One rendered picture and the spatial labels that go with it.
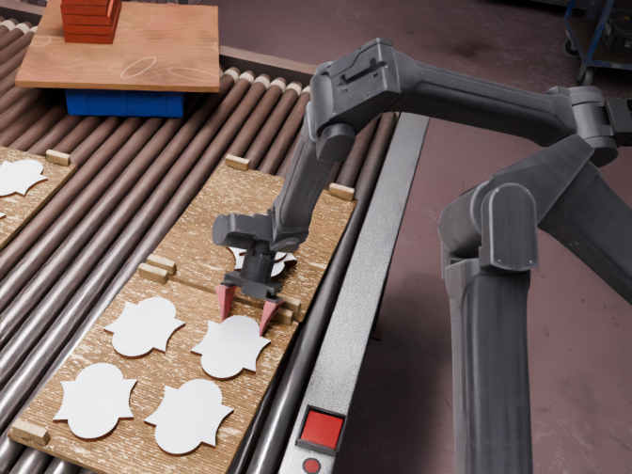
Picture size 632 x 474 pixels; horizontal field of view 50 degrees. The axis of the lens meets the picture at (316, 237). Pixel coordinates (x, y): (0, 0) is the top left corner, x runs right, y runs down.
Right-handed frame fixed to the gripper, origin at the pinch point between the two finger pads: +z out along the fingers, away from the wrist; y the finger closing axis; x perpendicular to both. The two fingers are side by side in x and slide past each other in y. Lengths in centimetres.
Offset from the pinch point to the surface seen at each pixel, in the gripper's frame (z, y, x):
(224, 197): -20.7, -19.6, 28.8
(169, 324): 2.9, -12.4, -4.3
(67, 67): -42, -72, 38
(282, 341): 0.8, 8.1, 0.9
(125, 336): 6.1, -18.4, -8.8
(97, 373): 11.6, -18.5, -16.1
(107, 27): -55, -70, 48
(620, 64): -140, 100, 309
